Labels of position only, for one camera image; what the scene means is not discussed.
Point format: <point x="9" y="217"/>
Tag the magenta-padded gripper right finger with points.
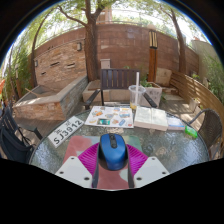
<point x="150" y="170"/>

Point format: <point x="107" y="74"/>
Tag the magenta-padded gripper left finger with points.
<point x="74" y="170"/>

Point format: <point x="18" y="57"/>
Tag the blue computer mouse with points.
<point x="113" y="153"/>

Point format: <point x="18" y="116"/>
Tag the white license plate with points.
<point x="65" y="131"/>

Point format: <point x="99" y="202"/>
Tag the thick open white book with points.
<point x="150" y="118"/>

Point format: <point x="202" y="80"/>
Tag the small blue white booklet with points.
<point x="175" y="123"/>

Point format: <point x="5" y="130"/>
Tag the illustrated picture sheet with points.
<point x="108" y="116"/>

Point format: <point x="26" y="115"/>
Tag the black chair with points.
<point x="13" y="143"/>

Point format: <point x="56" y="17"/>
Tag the stone raised bed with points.
<point x="43" y="106"/>

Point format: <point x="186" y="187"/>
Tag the clear plastic cup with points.
<point x="141" y="96"/>

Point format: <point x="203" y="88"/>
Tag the white planter box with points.
<point x="154" y="95"/>

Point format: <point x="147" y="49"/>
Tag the wooden slat fence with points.
<point x="193" y="90"/>

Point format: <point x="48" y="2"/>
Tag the white drinking straw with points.
<point x="137" y="80"/>

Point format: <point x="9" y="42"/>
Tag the beige stone slab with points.
<point x="164" y="76"/>

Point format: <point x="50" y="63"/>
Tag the dark wooden bench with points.
<point x="115" y="78"/>

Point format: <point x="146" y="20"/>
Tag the grey utility box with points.
<point x="105" y="63"/>

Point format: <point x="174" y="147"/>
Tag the leaning tree trunk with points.
<point x="33" y="56"/>

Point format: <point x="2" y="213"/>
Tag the forked tree trunk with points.
<point x="90" y="50"/>

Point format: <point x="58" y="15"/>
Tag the slim tree trunk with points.
<point x="181" y="46"/>

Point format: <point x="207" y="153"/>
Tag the wooden lamp post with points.
<point x="152" y="63"/>

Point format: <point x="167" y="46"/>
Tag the wall lamp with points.
<point x="36" y="63"/>
<point x="79" y="46"/>

